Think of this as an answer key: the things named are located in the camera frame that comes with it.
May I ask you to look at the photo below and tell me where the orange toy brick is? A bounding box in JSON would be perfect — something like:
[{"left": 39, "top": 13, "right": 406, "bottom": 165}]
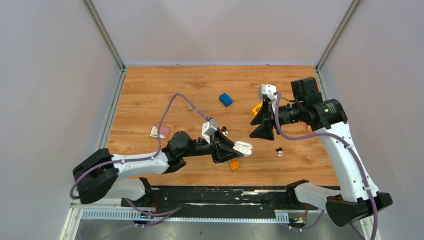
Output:
[{"left": 229, "top": 158, "right": 240, "bottom": 170}]

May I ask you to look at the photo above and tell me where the pink card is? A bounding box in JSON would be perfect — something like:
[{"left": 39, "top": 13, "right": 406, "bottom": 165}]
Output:
[{"left": 148, "top": 125, "right": 171, "bottom": 140}]

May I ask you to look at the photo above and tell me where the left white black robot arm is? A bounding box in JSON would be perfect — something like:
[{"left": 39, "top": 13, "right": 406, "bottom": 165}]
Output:
[{"left": 70, "top": 129, "right": 253, "bottom": 204}]

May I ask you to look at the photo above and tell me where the blue toy block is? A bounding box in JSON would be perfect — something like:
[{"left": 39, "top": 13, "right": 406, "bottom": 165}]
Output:
[{"left": 218, "top": 92, "right": 233, "bottom": 107}]

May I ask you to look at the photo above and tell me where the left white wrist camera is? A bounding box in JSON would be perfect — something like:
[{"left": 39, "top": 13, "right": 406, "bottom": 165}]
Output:
[{"left": 201, "top": 118, "right": 218, "bottom": 145}]

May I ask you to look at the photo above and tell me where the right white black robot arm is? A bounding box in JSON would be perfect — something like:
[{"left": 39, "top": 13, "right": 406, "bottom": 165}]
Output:
[{"left": 250, "top": 77, "right": 393, "bottom": 227}]

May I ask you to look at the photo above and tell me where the white earbud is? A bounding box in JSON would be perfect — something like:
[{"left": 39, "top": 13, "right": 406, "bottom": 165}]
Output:
[
  {"left": 276, "top": 147, "right": 284, "bottom": 157},
  {"left": 221, "top": 126, "right": 229, "bottom": 136}
]

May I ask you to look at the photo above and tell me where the yellow triangular plastic part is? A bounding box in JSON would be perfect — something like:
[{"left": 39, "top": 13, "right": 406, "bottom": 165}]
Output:
[{"left": 251, "top": 102, "right": 263, "bottom": 116}]

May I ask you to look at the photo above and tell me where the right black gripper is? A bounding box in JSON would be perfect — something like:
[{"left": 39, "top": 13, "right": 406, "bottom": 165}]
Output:
[{"left": 249, "top": 100, "right": 304, "bottom": 140}]

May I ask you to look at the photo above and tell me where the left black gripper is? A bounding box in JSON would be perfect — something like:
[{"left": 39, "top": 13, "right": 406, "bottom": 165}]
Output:
[{"left": 181, "top": 127, "right": 244, "bottom": 165}]

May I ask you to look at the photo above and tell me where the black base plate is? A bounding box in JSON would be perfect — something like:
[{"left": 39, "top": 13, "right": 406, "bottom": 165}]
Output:
[{"left": 121, "top": 185, "right": 317, "bottom": 219}]

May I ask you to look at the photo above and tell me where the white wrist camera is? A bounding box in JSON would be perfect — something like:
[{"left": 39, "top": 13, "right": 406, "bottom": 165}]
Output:
[
  {"left": 257, "top": 84, "right": 277, "bottom": 112},
  {"left": 201, "top": 118, "right": 218, "bottom": 145}
]

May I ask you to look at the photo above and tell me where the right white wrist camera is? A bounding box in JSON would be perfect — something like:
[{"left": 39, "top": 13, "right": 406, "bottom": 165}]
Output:
[{"left": 257, "top": 84, "right": 277, "bottom": 112}]

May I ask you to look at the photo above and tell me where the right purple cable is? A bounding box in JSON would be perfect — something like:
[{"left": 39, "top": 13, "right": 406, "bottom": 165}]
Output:
[{"left": 272, "top": 91, "right": 379, "bottom": 240}]

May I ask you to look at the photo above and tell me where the white earbud charging case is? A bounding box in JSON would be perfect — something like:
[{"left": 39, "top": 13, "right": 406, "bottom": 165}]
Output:
[{"left": 232, "top": 141, "right": 253, "bottom": 157}]

